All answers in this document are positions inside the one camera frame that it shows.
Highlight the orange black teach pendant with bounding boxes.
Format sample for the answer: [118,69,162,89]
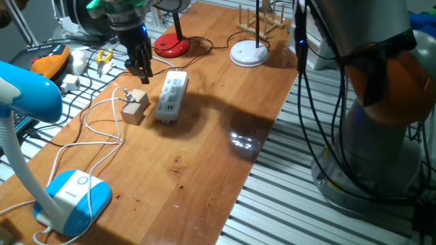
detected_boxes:
[10,42,71,80]

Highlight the white oval plastic object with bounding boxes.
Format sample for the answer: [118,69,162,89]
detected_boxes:
[69,50,89,76]

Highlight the blue plastic bag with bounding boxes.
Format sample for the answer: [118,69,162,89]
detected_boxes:
[407,12,436,39]

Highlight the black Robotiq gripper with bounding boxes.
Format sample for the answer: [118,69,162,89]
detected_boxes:
[117,24,154,85]

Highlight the white lamp cord with plug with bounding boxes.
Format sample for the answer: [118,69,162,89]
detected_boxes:
[0,86,137,245]

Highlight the light wooden block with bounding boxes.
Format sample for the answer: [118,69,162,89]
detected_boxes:
[120,101,144,126]
[131,88,150,110]

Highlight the white power adapter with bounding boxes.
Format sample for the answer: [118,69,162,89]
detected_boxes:
[59,73,81,95]

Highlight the yellow-handled pliers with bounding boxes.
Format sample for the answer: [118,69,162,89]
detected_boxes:
[95,48,114,78]

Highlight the wooden peg rack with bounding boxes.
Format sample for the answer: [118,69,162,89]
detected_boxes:
[237,0,287,41]

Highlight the aluminium frame post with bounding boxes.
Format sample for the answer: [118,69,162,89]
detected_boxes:
[3,0,38,47]

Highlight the green wrist adapter flange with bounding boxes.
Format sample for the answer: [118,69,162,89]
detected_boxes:
[86,0,148,18]

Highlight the blue white desk lamp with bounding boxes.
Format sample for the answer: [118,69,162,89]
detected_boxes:
[0,60,112,238]

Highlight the white power strip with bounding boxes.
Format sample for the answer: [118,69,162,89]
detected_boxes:
[154,70,189,123]

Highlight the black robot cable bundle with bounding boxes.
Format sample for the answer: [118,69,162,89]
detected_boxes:
[293,0,436,205]

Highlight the black white-lamp cord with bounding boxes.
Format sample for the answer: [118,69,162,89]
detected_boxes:
[213,30,270,50]

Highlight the grey-white power strip cable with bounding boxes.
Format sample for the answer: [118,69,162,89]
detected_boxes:
[151,56,178,72]

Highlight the white plastic drawer cabinet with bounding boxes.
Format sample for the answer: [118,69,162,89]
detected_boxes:
[287,0,341,71]

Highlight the white round lamp base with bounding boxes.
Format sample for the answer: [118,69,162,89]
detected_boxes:
[230,0,269,68]

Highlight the forearm in brown sleeve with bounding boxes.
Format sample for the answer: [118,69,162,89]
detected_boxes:
[0,0,30,29]

